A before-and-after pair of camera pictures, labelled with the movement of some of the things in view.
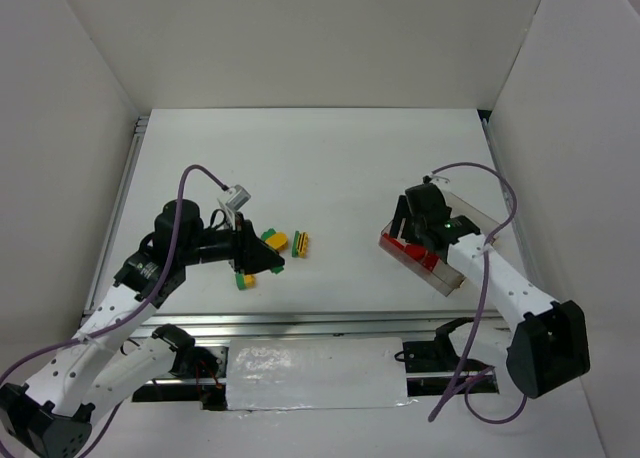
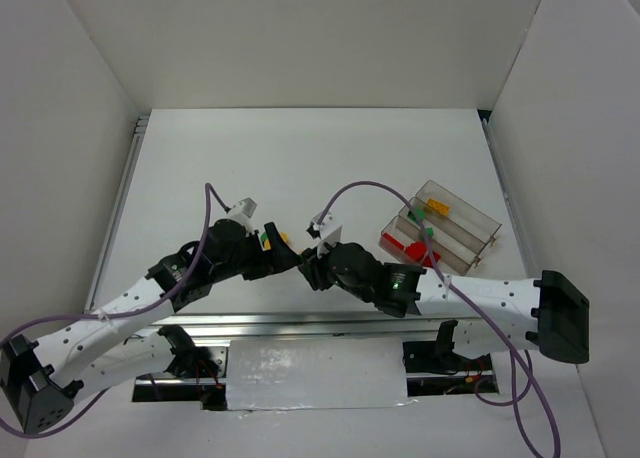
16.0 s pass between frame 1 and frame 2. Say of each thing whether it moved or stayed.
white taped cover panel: stayed
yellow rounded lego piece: stayed
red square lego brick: stayed
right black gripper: moved
